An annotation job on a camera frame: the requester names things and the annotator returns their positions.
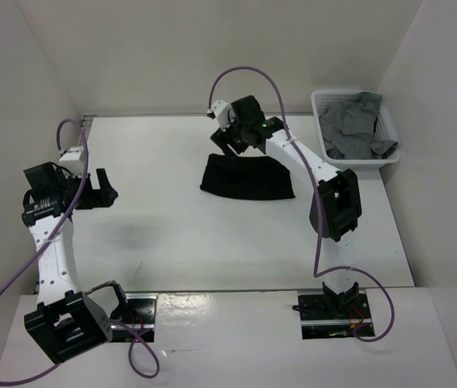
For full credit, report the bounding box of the black skirt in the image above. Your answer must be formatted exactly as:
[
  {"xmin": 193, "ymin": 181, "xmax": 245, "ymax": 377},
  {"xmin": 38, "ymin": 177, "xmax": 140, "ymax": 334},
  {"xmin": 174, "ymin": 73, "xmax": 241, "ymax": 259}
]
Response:
[{"xmin": 200, "ymin": 154, "xmax": 295, "ymax": 201}]

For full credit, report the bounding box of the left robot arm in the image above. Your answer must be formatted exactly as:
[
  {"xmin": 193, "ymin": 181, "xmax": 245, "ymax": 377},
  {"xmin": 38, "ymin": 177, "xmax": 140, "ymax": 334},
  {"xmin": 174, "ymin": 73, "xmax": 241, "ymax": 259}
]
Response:
[{"xmin": 22, "ymin": 162, "xmax": 130, "ymax": 365}]

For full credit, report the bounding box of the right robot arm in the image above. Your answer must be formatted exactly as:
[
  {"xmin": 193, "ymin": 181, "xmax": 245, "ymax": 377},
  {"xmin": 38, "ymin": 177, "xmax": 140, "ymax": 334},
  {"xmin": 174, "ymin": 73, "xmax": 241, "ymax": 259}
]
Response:
[{"xmin": 200, "ymin": 95, "xmax": 362, "ymax": 269}]

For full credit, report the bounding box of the grey skirt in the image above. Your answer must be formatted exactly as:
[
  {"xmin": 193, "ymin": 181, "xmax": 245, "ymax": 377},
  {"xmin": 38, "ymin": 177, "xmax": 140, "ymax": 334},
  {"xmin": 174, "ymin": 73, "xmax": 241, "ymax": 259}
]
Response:
[{"xmin": 319, "ymin": 91, "xmax": 398, "ymax": 160}]

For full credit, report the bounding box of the white plastic basket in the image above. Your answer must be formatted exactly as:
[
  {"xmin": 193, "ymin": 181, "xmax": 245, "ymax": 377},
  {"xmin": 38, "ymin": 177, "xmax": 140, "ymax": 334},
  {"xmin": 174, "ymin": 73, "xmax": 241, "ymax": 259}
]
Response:
[{"xmin": 311, "ymin": 89, "xmax": 400, "ymax": 170}]

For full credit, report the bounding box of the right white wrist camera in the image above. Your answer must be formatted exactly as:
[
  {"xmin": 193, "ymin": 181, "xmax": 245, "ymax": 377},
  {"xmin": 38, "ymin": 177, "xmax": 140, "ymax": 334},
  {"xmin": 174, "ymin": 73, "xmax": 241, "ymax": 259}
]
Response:
[{"xmin": 207, "ymin": 100, "xmax": 236, "ymax": 131}]

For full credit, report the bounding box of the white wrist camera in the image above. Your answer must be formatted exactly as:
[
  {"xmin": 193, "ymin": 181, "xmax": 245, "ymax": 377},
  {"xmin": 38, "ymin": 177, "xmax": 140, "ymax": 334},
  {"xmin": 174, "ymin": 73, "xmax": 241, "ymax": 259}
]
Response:
[
  {"xmin": 58, "ymin": 146, "xmax": 86, "ymax": 175},
  {"xmin": 207, "ymin": 100, "xmax": 236, "ymax": 131}
]

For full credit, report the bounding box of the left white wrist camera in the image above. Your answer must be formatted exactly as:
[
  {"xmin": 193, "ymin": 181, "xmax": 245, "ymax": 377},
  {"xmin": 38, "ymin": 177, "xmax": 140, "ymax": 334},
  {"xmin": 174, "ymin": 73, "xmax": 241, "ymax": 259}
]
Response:
[{"xmin": 58, "ymin": 146, "xmax": 86, "ymax": 175}]

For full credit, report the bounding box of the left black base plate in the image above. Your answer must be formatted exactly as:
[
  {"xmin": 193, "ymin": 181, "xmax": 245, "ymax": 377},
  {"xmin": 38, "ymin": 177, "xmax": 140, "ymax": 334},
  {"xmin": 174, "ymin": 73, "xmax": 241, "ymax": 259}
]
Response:
[{"xmin": 110, "ymin": 293, "xmax": 158, "ymax": 343}]

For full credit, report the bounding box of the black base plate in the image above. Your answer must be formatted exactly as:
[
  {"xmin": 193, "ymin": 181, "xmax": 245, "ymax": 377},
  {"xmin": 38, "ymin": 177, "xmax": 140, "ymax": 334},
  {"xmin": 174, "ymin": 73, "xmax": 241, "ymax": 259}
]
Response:
[
  {"xmin": 292, "ymin": 290, "xmax": 375, "ymax": 340},
  {"xmin": 110, "ymin": 293, "xmax": 158, "ymax": 343}
]

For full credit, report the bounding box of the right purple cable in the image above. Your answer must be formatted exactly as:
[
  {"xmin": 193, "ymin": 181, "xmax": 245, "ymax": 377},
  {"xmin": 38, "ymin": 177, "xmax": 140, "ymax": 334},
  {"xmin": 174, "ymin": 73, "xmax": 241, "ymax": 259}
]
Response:
[{"xmin": 207, "ymin": 67, "xmax": 395, "ymax": 343}]

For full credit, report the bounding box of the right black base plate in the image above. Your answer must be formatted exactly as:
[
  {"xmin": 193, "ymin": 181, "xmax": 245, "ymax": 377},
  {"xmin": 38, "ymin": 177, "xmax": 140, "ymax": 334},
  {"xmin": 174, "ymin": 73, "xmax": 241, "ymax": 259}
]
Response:
[{"xmin": 292, "ymin": 290, "xmax": 375, "ymax": 340}]

